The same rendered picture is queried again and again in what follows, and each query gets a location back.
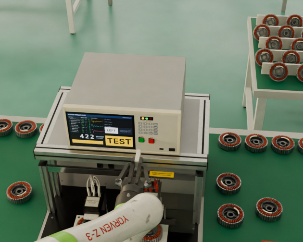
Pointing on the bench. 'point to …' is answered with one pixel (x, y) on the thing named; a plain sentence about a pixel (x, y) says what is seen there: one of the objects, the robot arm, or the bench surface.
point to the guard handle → (168, 222)
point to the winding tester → (132, 97)
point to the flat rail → (84, 170)
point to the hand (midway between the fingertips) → (137, 158)
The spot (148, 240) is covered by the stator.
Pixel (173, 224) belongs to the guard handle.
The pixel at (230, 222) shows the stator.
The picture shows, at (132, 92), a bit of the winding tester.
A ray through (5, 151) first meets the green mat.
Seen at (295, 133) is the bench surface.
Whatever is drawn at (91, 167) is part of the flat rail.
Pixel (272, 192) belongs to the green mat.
